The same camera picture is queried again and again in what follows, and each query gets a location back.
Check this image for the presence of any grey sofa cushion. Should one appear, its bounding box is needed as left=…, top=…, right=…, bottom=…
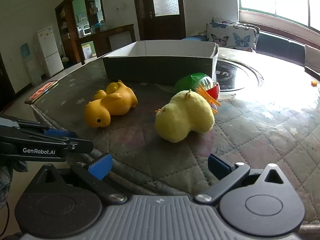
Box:
left=304, top=44, right=320, bottom=67

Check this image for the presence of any round black table hotplate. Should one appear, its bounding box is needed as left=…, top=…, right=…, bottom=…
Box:
left=214, top=59, right=264, bottom=92

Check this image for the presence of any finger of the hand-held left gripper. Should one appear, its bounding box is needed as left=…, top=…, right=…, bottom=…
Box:
left=17, top=122, right=78, bottom=140
left=65, top=139, right=94, bottom=153

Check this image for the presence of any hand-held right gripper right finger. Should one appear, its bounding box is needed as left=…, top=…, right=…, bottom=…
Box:
left=194, top=154, right=292, bottom=205

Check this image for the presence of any white water dispenser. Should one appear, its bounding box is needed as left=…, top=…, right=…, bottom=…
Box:
left=20, top=42, right=43, bottom=86

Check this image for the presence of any dark wooden door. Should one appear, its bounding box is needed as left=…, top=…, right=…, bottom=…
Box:
left=131, top=0, right=187, bottom=42

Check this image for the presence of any white storage bin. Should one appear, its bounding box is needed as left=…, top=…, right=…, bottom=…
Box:
left=80, top=42, right=97, bottom=60

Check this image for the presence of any large butterfly print pillow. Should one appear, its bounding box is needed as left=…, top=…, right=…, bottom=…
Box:
left=206, top=22, right=260, bottom=52

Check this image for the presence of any green and red plastic ball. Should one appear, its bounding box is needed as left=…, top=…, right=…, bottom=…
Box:
left=174, top=72, right=221, bottom=101

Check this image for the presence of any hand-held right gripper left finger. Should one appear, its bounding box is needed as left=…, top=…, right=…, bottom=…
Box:
left=35, top=153, right=128, bottom=204

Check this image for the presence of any yellow plush chick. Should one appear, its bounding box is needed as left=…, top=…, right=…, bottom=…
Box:
left=154, top=84, right=222, bottom=143

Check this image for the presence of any red smartphone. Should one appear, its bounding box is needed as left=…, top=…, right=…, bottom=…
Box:
left=24, top=80, right=59, bottom=105

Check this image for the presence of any dark wooden cabinet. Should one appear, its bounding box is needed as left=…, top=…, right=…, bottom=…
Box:
left=54, top=0, right=137, bottom=65

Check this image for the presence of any small butterfly print pillow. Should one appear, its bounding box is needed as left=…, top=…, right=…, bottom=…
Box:
left=211, top=16, right=241, bottom=26

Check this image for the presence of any dark teal sofa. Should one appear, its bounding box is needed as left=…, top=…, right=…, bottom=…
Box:
left=181, top=30, right=320, bottom=64

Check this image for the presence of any orange rubber duck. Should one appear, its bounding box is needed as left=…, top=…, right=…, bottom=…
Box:
left=84, top=80, right=138, bottom=128

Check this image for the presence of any white refrigerator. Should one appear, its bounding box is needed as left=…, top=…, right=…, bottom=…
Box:
left=37, top=26, right=64, bottom=78

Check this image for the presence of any grey quilted star table cover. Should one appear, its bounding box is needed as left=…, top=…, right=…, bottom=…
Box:
left=30, top=47, right=320, bottom=228

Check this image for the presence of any blue sofa cushion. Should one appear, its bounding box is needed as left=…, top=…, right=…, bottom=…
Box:
left=181, top=35, right=208, bottom=42

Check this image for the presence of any white storage box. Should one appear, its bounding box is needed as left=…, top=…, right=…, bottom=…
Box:
left=102, top=41, right=219, bottom=85

